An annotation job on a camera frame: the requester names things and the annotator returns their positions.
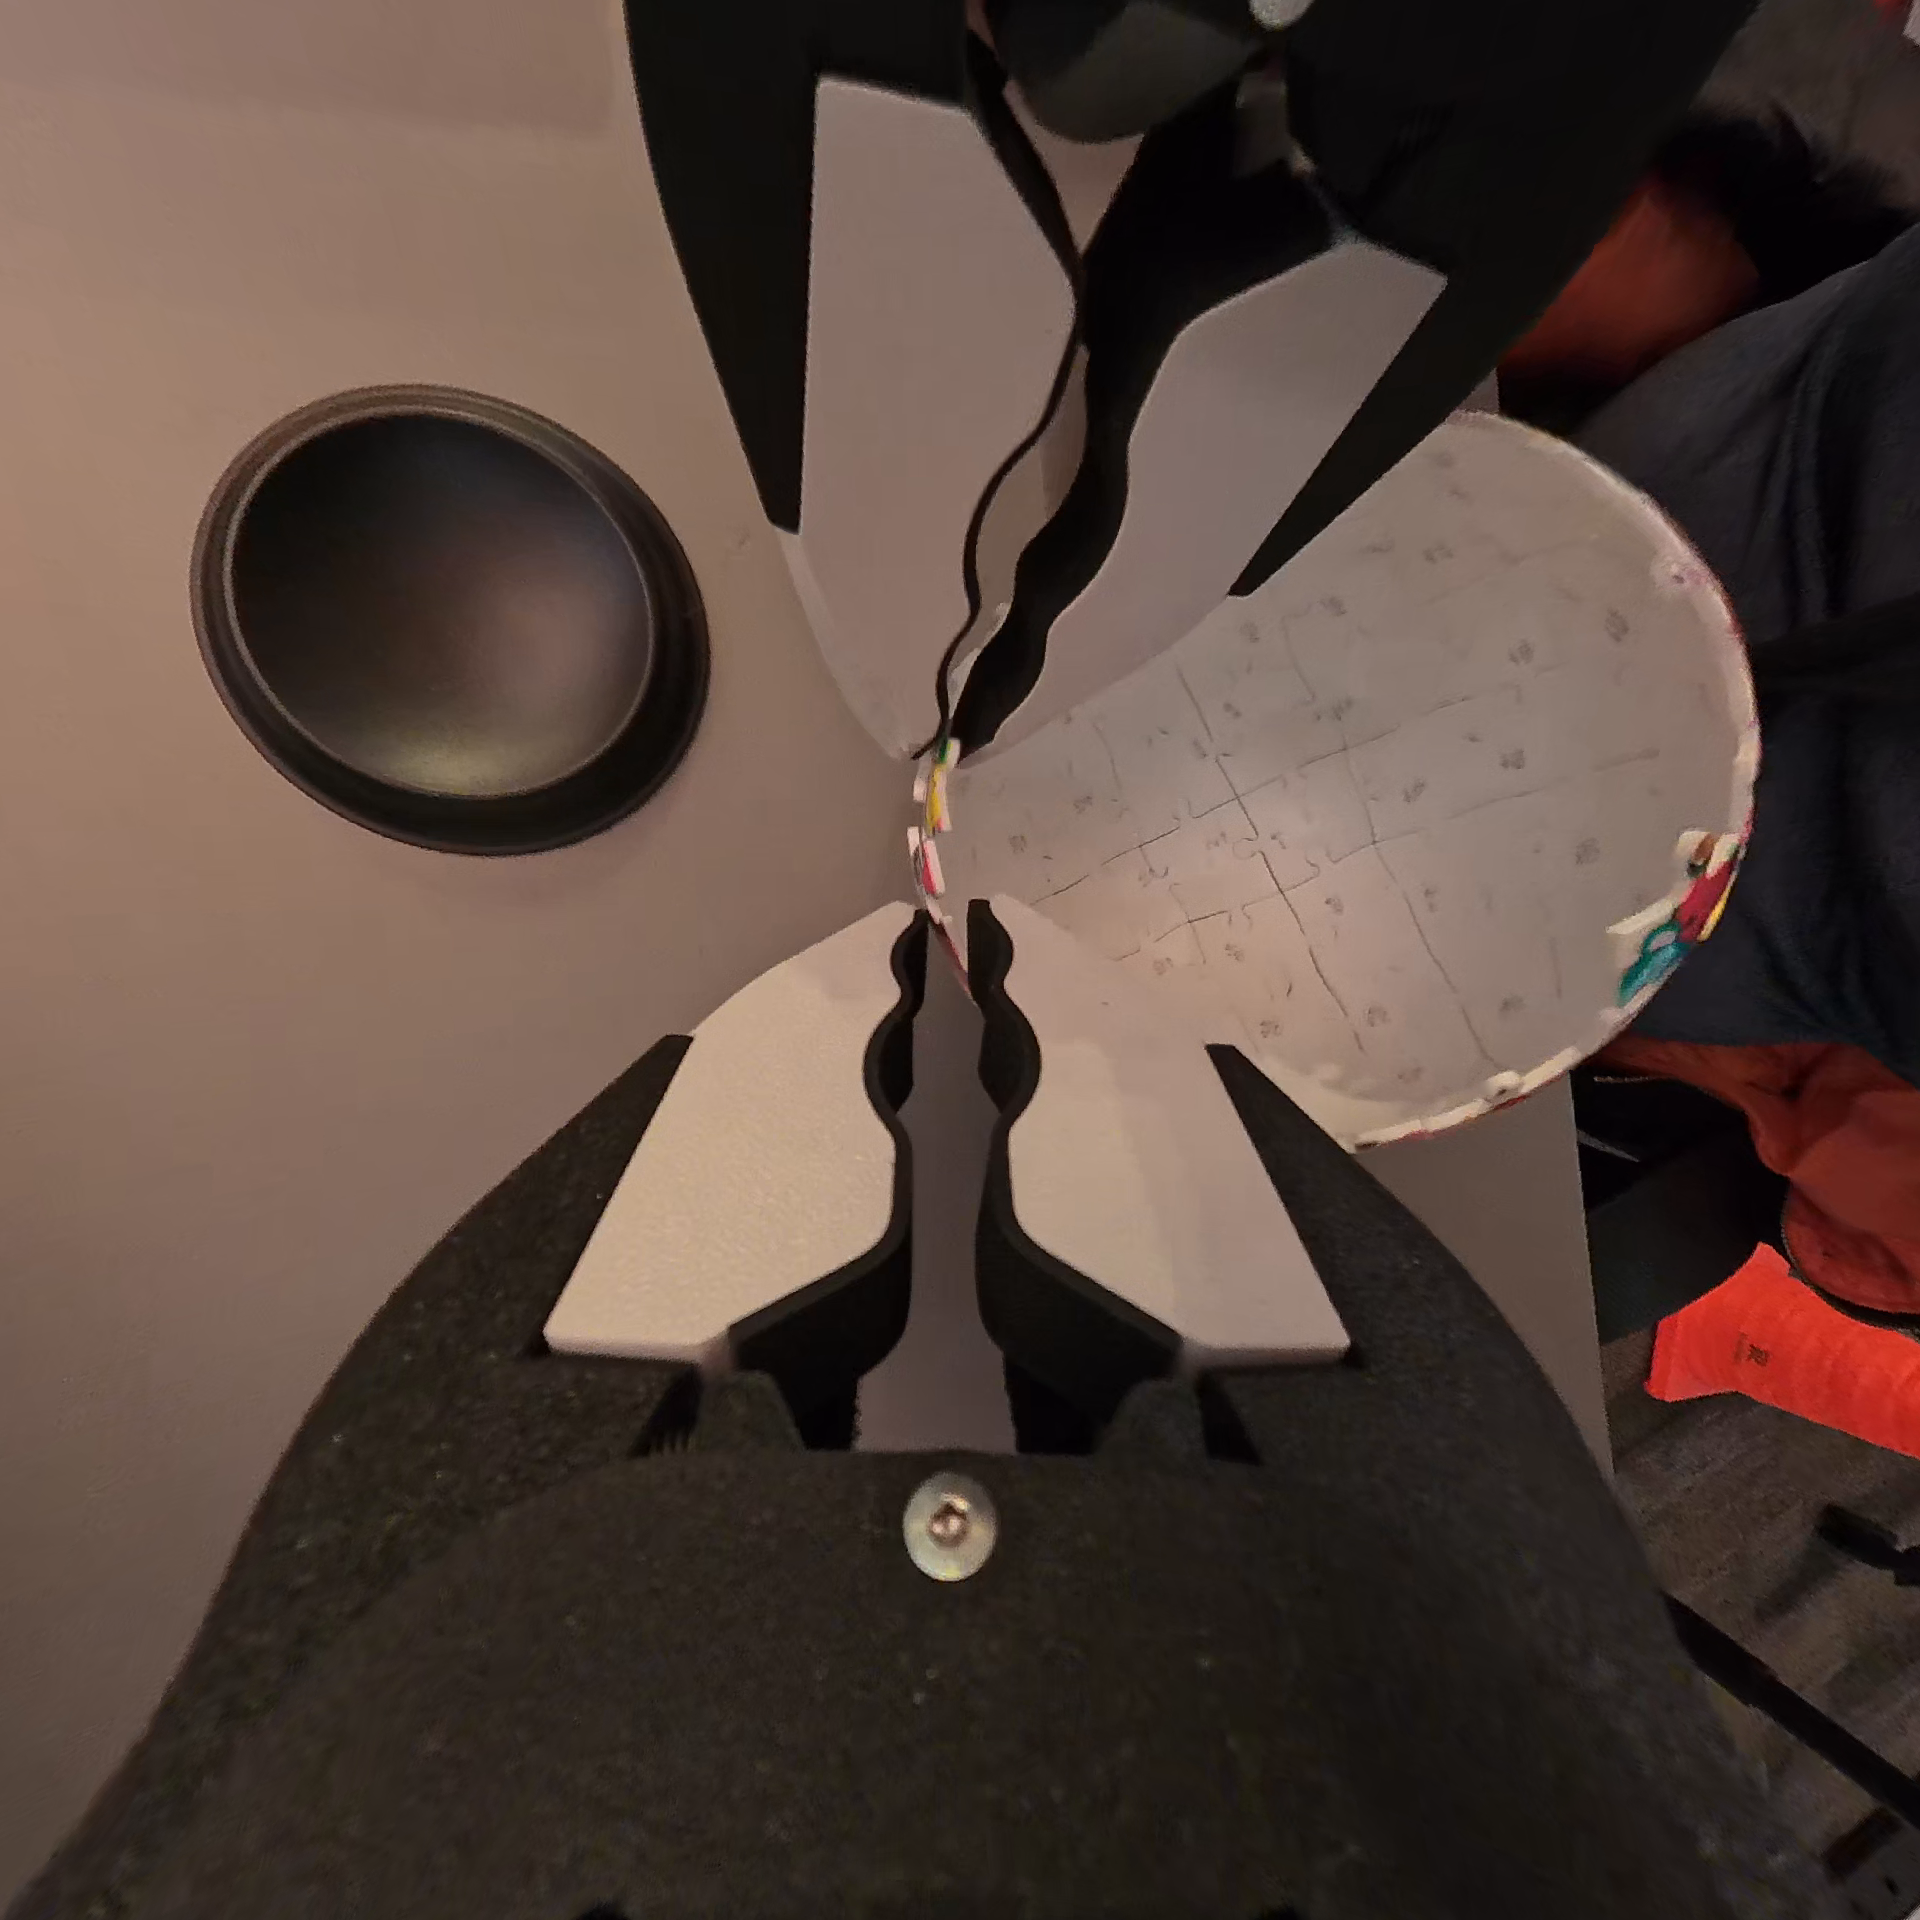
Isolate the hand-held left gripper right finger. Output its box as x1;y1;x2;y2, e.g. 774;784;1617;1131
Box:
964;895;1356;1451

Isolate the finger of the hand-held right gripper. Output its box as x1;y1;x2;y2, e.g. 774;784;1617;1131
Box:
778;75;1089;760
957;151;1451;751

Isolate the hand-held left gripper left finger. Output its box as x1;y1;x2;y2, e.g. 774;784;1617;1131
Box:
545;902;933;1451

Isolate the colourful cartoon puzzle ball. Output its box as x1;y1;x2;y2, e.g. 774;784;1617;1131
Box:
902;411;1757;1154

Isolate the person's dark trouser leg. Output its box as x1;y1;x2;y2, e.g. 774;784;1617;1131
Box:
1576;224;1920;1082

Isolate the black swivel chair base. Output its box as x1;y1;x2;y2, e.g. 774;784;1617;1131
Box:
1664;1499;1920;1862

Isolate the black ring ball stand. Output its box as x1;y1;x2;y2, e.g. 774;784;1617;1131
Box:
189;384;710;858

